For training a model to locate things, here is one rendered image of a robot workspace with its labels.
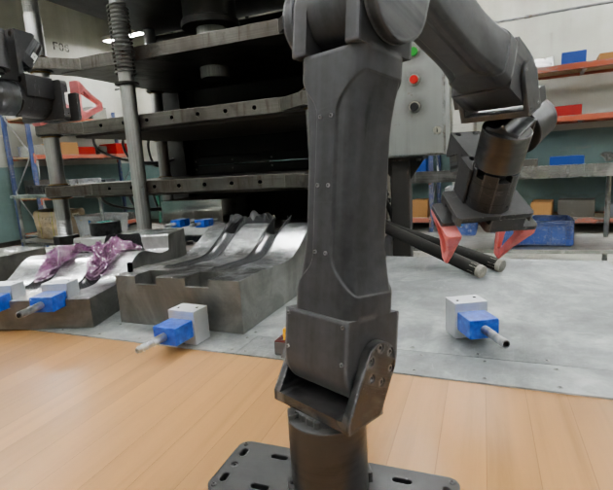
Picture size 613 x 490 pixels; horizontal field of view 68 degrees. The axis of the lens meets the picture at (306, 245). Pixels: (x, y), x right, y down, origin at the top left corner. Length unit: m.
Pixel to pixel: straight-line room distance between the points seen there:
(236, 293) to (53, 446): 0.33
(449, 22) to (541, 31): 6.96
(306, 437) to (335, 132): 0.22
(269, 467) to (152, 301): 0.48
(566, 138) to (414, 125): 5.84
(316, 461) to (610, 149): 7.06
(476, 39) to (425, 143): 1.01
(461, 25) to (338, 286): 0.27
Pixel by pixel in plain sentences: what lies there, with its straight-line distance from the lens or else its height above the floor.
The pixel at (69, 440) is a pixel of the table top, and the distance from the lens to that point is 0.57.
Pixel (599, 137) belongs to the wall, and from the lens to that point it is 7.29.
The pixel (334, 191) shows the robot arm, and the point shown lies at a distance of 0.33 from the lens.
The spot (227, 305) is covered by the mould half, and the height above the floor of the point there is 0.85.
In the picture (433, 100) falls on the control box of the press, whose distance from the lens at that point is 1.50.
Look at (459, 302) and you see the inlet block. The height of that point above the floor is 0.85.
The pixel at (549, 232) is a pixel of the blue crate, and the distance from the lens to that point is 4.38.
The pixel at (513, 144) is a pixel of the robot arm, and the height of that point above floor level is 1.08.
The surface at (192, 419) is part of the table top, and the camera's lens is 0.55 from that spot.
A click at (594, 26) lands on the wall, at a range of 7.43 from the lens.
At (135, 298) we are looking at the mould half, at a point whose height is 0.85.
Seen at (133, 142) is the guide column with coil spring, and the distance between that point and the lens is 1.87.
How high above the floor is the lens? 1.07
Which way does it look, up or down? 10 degrees down
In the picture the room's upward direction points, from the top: 3 degrees counter-clockwise
